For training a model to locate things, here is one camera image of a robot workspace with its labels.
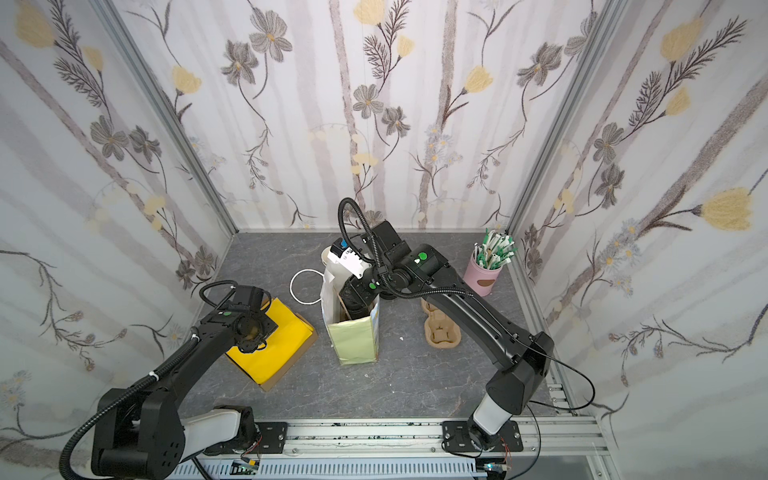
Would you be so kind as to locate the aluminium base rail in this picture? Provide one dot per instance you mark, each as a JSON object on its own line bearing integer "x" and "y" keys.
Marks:
{"x": 411, "y": 448}

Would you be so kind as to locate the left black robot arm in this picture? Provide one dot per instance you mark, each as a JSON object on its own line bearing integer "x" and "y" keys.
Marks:
{"x": 138, "y": 431}

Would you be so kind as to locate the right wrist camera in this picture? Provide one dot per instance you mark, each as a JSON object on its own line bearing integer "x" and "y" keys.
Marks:
{"x": 344, "y": 260}

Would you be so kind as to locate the green white wrapped straws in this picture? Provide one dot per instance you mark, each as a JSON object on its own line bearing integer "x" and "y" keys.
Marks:
{"x": 496, "y": 250}

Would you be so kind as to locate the brown pulp cup carrier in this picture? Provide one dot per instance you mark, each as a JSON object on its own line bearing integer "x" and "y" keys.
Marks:
{"x": 441, "y": 332}

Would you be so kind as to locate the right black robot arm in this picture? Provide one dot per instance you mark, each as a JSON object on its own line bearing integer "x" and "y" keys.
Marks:
{"x": 393, "y": 270}

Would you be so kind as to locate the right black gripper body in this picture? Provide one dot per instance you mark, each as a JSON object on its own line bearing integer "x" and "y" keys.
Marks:
{"x": 357, "y": 293}

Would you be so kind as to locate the green white paper bag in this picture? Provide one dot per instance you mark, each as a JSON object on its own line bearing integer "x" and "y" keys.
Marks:
{"x": 355, "y": 341}

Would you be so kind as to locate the pink straw holder cup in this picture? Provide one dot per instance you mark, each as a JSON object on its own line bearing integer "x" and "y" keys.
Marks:
{"x": 480, "y": 279}

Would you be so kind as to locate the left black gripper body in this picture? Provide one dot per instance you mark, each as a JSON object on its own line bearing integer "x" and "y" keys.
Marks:
{"x": 249, "y": 335}

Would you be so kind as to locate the yellow napkins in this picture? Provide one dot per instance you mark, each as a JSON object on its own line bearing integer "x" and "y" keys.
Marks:
{"x": 282, "y": 345}

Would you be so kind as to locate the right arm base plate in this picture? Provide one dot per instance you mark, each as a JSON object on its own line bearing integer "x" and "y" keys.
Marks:
{"x": 466, "y": 438}

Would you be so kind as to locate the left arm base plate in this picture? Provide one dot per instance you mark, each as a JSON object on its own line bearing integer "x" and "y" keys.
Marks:
{"x": 271, "y": 437}

